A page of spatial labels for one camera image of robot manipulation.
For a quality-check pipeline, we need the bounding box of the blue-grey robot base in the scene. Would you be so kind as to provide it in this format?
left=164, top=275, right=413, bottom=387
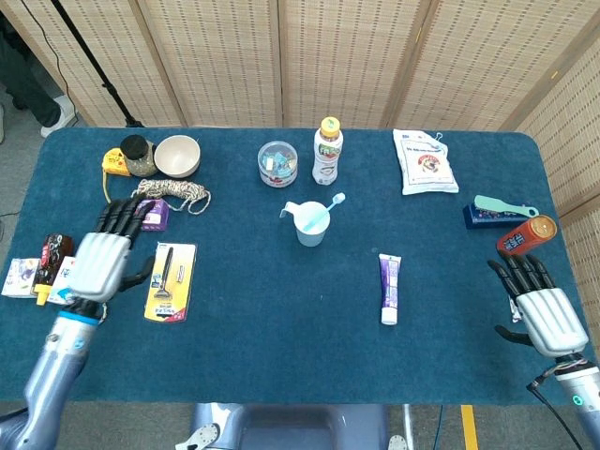
left=175, top=402, right=409, bottom=450

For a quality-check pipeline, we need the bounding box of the beige bowl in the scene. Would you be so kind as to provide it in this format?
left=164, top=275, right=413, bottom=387
left=153, top=135, right=202, bottom=179

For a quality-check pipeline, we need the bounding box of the yellow razor blister pack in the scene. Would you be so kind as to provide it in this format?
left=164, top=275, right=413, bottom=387
left=142, top=242, right=199, bottom=323

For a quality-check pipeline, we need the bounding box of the coiled speckled rope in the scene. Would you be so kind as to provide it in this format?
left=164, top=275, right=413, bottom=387
left=130, top=178, right=213, bottom=216

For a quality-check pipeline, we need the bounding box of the thin black hanging cable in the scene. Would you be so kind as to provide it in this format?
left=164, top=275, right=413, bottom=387
left=18, top=0, right=83, bottom=128

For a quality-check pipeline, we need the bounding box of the black tripod stand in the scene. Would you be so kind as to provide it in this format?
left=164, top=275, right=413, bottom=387
left=49, top=0, right=146, bottom=128

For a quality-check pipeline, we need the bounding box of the yellow tape measure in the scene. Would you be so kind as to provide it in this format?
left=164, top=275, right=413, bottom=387
left=101, top=147, right=132, bottom=205

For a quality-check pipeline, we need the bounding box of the brown sauce bottle yellow cap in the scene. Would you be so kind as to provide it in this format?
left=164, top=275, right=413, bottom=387
left=31, top=232, right=75, bottom=307

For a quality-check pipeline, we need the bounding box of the clear tub of clips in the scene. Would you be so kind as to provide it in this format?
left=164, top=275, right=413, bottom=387
left=257, top=140, right=299, bottom=188

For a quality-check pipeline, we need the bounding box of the mint green brush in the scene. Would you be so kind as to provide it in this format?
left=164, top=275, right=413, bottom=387
left=473, top=194, right=539, bottom=219

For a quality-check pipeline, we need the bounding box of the white blue milk carton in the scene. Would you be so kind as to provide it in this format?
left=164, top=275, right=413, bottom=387
left=48, top=255, right=79, bottom=306

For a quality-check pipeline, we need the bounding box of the light blue handled cup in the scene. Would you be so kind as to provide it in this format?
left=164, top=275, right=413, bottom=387
left=279, top=200, right=332, bottom=248

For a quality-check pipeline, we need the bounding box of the glass jar black lid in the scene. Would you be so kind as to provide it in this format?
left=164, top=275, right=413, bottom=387
left=119, top=134, right=158, bottom=178

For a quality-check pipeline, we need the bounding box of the purple tissue pack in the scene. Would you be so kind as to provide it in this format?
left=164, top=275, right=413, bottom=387
left=140, top=198, right=171, bottom=233

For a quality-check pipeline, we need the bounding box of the white purple small carton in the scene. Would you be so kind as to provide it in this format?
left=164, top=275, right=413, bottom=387
left=1, top=257, right=41, bottom=299

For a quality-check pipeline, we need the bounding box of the dark blue box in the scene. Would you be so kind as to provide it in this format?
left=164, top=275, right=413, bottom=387
left=462, top=203, right=529, bottom=231

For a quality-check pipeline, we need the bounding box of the white drink bottle yellow cap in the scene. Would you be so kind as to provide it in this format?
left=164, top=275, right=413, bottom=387
left=311, top=116, right=344, bottom=186

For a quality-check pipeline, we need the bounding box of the light blue toothbrush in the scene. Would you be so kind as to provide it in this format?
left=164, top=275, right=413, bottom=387
left=302, top=191, right=347, bottom=233

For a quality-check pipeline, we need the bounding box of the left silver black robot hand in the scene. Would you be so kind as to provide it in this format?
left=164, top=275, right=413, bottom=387
left=69, top=196, right=156, bottom=324

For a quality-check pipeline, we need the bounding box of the white snack bag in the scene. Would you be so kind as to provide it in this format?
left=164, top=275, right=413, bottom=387
left=392, top=128, right=460, bottom=196

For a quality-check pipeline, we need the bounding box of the red orange drink can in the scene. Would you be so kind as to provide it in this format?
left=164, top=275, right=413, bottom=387
left=496, top=215, right=559, bottom=261

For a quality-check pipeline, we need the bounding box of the dark blue table cloth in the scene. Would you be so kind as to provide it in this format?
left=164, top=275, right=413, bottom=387
left=0, top=127, right=591, bottom=407

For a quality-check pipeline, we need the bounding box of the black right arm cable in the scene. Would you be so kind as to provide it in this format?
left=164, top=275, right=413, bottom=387
left=527, top=379, right=582, bottom=450

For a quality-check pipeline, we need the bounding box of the purple white toothpaste tube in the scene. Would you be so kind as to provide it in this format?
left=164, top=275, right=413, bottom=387
left=378, top=253, right=402, bottom=326

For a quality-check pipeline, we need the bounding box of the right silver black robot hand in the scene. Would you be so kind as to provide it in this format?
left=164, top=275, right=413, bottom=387
left=487, top=254, right=591, bottom=360

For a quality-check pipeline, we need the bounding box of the blue floor cable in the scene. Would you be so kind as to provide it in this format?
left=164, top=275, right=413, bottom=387
left=433, top=405, right=445, bottom=450

